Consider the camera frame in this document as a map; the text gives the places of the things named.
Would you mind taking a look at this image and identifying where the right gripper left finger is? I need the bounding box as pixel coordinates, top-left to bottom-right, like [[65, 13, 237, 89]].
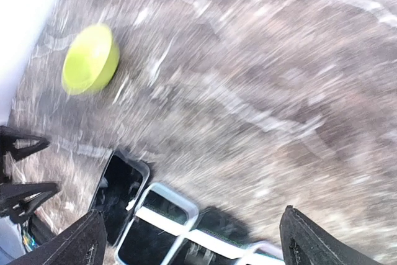
[[17, 210, 107, 265]]

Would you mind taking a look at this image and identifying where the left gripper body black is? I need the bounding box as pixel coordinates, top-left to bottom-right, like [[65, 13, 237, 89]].
[[0, 215, 60, 256]]

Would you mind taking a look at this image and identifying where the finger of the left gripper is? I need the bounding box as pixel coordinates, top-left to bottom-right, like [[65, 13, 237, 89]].
[[1, 125, 50, 163], [1, 182, 59, 223]]

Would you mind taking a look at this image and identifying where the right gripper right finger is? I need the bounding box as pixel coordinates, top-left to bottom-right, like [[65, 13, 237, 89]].
[[280, 205, 375, 265]]

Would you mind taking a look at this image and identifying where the lavender phone case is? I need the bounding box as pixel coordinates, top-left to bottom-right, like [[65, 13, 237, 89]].
[[236, 241, 285, 265]]

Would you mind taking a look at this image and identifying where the light blue phone case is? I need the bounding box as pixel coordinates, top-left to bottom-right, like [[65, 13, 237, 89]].
[[115, 182, 199, 264]]

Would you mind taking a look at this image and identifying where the silver white phone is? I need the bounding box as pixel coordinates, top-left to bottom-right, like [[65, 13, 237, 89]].
[[89, 149, 150, 246]]

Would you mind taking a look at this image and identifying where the dark purple edged phone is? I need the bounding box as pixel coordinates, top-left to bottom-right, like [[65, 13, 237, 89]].
[[117, 190, 189, 264]]

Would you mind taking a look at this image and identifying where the black phone case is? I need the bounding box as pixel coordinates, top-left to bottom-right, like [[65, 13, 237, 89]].
[[171, 206, 249, 264]]

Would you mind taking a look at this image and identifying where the green bowl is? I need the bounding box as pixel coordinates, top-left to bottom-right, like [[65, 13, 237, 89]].
[[62, 24, 120, 95]]

